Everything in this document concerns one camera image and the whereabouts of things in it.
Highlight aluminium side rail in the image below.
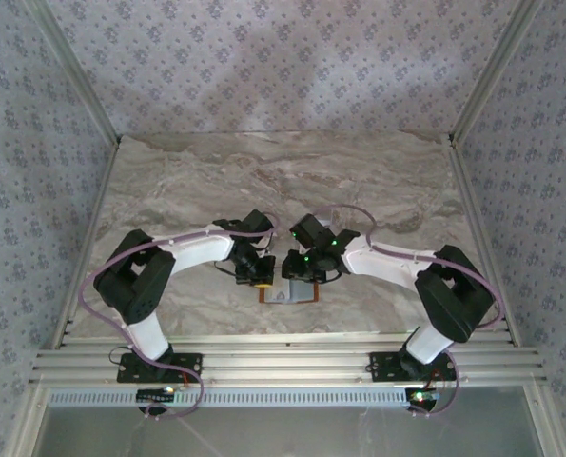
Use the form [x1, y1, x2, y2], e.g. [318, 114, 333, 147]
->
[446, 134, 522, 348]
[49, 137, 122, 351]

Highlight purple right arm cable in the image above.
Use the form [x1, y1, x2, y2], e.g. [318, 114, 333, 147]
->
[308, 204, 505, 419]

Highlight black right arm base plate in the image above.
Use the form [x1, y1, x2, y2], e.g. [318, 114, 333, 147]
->
[367, 351, 458, 382]

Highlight grey slotted cable duct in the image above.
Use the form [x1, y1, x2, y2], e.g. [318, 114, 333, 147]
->
[47, 390, 410, 409]

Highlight grey metal panel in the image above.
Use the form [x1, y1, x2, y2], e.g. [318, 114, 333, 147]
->
[39, 404, 548, 457]

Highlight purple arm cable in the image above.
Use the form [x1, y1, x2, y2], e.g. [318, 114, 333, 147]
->
[308, 204, 505, 419]
[77, 211, 278, 423]

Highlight aluminium rail beam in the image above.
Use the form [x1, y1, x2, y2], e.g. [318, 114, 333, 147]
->
[29, 332, 549, 387]

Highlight short aluminium frame post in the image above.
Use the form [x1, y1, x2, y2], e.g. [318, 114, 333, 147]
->
[522, 385, 566, 457]
[6, 385, 50, 457]

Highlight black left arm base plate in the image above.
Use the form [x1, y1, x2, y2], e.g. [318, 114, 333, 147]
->
[115, 351, 204, 385]

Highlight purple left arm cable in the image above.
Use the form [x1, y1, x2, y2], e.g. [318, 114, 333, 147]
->
[77, 211, 278, 423]

